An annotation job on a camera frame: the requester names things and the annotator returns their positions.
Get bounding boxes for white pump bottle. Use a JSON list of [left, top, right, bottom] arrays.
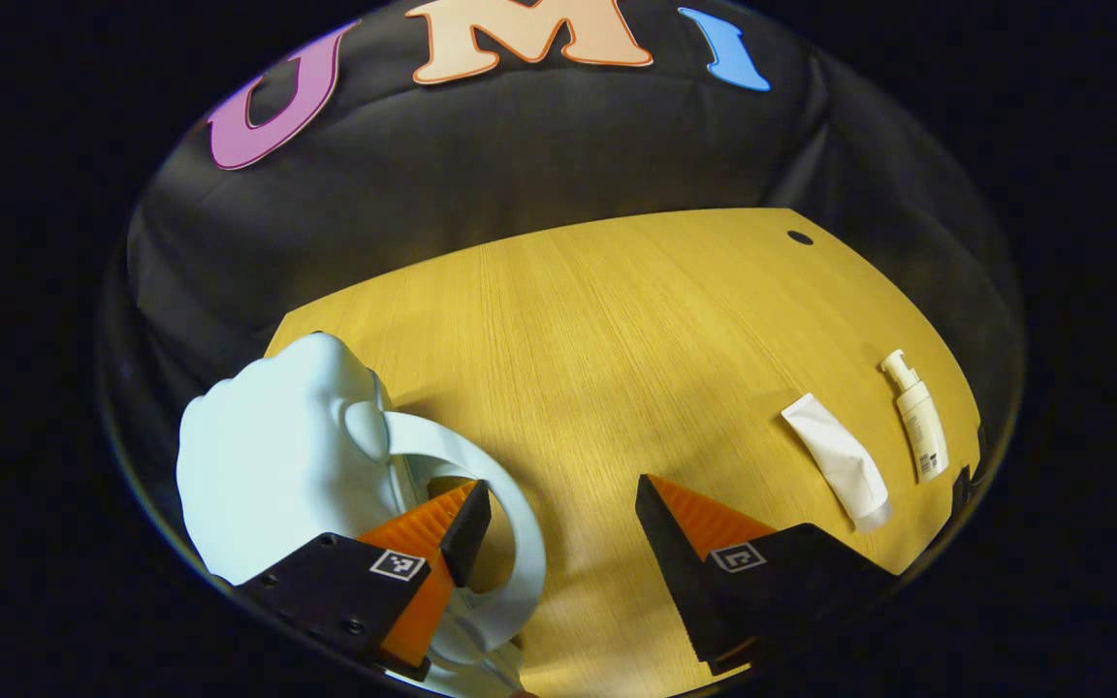
[[880, 349, 950, 483]]

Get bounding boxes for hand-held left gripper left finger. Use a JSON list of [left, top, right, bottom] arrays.
[[234, 479, 493, 680]]

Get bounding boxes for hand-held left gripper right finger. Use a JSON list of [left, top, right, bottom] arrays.
[[635, 474, 899, 677]]

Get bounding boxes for white squeeze tube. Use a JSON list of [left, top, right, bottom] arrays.
[[781, 393, 893, 533]]

